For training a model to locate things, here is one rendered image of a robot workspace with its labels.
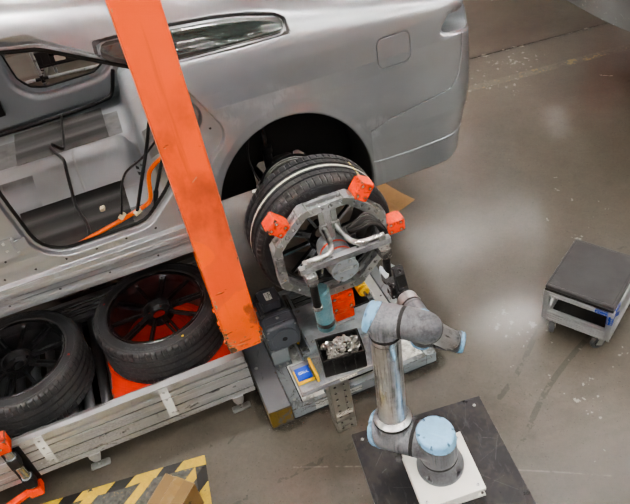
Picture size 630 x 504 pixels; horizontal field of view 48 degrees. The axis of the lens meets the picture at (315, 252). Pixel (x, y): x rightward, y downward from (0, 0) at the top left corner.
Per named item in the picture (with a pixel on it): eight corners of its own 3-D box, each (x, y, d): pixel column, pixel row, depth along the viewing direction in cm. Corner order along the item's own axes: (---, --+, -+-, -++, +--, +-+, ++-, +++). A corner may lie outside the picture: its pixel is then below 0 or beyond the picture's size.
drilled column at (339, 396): (349, 410, 356) (339, 357, 328) (357, 425, 349) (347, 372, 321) (331, 417, 354) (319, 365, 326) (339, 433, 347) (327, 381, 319)
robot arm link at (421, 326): (438, 310, 232) (469, 330, 294) (402, 303, 237) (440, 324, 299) (432, 344, 231) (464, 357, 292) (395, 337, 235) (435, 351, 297)
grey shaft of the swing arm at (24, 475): (47, 482, 345) (2, 424, 312) (48, 491, 341) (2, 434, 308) (29, 489, 343) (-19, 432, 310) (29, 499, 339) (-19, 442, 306)
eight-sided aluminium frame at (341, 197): (386, 264, 346) (376, 175, 310) (392, 272, 342) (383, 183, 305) (283, 303, 337) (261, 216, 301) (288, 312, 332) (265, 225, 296)
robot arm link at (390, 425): (408, 464, 277) (398, 325, 232) (367, 453, 283) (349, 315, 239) (419, 434, 288) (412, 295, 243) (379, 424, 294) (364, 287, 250)
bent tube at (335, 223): (367, 214, 314) (365, 195, 307) (386, 239, 300) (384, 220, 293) (331, 227, 311) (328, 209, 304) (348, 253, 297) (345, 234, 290)
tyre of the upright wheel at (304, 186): (226, 261, 342) (342, 270, 374) (239, 291, 325) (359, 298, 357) (269, 141, 310) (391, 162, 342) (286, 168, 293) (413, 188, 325)
